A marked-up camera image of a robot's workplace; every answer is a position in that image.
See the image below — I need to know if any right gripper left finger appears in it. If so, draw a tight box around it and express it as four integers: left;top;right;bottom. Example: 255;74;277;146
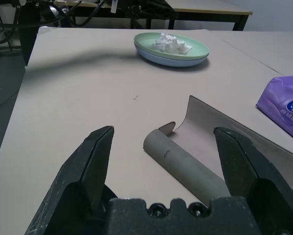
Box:
23;125;117;235

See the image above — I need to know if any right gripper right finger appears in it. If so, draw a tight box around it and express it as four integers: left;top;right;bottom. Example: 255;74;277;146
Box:
213;126;293;235

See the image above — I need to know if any grey glasses case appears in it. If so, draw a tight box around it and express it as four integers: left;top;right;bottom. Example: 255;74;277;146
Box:
142;94;293;208

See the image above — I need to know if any white tissue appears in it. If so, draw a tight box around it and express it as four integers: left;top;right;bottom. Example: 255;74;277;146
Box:
151;33;193;56

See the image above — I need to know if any light green plate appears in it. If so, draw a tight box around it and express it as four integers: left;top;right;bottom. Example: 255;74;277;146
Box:
133;32;210;60

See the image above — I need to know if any purple tissue pack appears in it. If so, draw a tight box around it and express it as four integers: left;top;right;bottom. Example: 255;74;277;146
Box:
255;75;293;145

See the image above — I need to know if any light blue plate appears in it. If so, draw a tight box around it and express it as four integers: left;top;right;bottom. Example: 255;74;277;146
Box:
135;45;208;68

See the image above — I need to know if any beige side table black frame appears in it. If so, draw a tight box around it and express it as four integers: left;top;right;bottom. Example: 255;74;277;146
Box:
14;0;253;67

